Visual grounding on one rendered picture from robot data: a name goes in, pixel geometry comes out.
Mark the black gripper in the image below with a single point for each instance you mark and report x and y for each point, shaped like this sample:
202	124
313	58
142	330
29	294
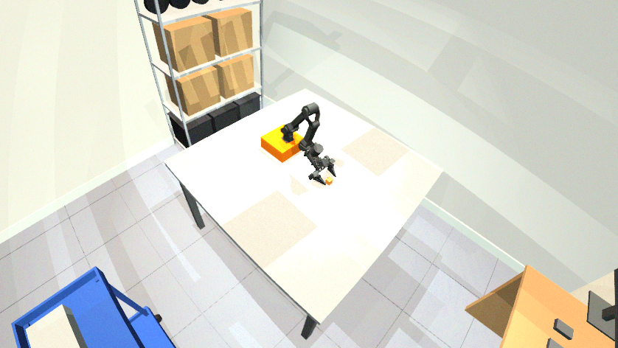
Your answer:
316	176

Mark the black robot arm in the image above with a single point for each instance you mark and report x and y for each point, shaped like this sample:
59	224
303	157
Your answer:
312	149

